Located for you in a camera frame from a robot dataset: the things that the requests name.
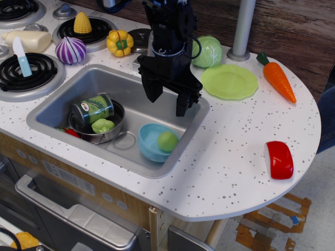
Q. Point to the back right stove burner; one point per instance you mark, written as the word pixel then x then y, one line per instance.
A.
pixel 94 40

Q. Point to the cream toy bottle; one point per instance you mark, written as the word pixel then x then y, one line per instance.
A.
pixel 31 41

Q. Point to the purple toy onion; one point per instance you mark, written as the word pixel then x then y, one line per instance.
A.
pixel 71 50

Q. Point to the green toy can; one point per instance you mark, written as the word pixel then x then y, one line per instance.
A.
pixel 90 110

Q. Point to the front left stove burner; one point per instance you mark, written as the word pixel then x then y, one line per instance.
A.
pixel 47 74

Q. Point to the small metal pot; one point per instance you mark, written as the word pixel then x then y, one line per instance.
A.
pixel 86 133

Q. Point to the yellow toy corn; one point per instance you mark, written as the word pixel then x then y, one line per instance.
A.
pixel 82 24

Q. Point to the yellow toy bell pepper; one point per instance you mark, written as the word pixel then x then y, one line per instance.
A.
pixel 119 43

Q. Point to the silver pot lid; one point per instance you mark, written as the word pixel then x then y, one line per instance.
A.
pixel 141 38

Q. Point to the back left stove burner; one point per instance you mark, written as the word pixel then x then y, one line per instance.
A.
pixel 20 13

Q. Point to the red toy pepper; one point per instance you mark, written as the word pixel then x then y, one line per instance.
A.
pixel 69 131

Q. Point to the grey support pole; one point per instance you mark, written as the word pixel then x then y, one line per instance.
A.
pixel 239 51

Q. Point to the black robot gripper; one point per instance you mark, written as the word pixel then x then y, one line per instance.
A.
pixel 174 73

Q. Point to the stove burner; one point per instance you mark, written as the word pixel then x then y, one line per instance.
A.
pixel 94 40
pixel 47 74
pixel 20 13

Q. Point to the orange toy carrot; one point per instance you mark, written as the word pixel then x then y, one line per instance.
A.
pixel 276 77

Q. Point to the green toy pear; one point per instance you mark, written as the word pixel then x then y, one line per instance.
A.
pixel 167 141

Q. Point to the grey metal sink basin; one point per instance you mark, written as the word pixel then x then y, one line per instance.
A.
pixel 126 89

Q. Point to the blue handled toy knife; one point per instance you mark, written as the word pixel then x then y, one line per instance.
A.
pixel 21 57

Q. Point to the light blue plastic bowl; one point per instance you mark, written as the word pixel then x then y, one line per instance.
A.
pixel 148 142

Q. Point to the light green plastic plate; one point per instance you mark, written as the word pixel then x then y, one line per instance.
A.
pixel 229 81

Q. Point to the silver oven door handle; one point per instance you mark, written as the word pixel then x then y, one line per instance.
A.
pixel 76 227

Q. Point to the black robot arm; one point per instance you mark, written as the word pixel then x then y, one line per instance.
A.
pixel 173 24

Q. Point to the green toy cabbage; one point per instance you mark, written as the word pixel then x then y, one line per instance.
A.
pixel 211 53

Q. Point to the green toy broccoli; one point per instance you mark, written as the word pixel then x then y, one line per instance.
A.
pixel 102 126

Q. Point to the grey stove knob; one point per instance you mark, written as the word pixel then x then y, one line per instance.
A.
pixel 5 52
pixel 64 12
pixel 36 27

